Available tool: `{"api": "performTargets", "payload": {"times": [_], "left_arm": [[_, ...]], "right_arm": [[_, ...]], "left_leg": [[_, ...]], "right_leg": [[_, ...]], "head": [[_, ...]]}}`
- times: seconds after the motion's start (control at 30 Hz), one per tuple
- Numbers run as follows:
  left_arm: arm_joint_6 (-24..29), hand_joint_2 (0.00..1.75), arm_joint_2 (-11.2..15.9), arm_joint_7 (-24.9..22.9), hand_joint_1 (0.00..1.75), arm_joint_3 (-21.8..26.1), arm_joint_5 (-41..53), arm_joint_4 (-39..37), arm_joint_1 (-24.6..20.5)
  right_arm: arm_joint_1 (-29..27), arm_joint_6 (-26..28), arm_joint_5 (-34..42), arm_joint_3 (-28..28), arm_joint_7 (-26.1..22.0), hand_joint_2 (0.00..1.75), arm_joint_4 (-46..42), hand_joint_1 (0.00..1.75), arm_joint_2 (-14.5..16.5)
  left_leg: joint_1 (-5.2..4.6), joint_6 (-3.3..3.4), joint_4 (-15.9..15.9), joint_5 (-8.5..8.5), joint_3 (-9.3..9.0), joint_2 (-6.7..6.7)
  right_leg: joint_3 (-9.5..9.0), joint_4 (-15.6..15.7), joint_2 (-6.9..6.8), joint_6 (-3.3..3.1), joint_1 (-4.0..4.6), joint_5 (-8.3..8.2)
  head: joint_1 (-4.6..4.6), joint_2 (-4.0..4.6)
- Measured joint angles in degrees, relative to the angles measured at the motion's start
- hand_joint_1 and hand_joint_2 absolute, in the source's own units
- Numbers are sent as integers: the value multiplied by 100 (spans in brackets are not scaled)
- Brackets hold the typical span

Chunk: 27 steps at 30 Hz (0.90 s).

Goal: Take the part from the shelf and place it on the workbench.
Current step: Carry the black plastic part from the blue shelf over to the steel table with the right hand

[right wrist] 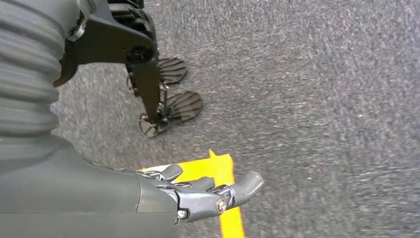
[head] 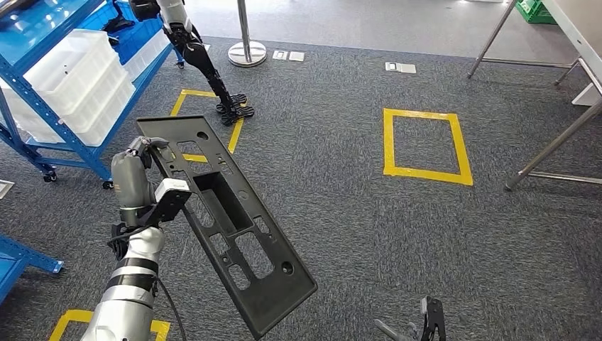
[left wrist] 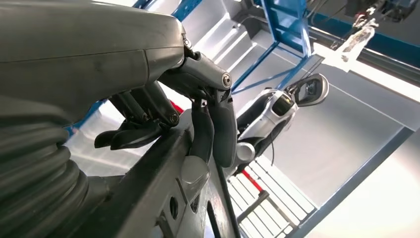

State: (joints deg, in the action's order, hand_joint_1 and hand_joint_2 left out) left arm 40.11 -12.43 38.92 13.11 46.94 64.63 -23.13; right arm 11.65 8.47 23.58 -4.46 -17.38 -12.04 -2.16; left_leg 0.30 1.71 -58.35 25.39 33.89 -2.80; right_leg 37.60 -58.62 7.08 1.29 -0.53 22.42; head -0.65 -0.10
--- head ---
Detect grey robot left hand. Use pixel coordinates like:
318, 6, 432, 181
111, 136, 169, 211

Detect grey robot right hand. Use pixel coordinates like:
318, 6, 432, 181
374, 318, 423, 341

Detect black plastic panel part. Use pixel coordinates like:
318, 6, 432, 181
136, 114, 319, 341

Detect white plastic bin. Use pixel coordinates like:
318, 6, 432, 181
122, 28, 173, 82
22, 28, 125, 117
0, 74, 138, 148

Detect silver stanchion with round base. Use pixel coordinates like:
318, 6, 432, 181
227, 0, 268, 68

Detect stainless steel table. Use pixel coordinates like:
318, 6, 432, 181
466, 0, 602, 192

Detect white cabinet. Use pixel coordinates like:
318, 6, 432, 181
571, 83, 602, 107

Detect green plastic crate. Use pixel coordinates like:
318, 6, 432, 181
514, 0, 559, 26

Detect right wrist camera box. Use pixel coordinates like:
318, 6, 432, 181
419, 296, 447, 341

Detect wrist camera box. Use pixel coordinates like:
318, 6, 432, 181
419, 296, 447, 341
119, 177, 192, 229

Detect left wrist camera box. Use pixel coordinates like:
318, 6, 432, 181
119, 177, 192, 229

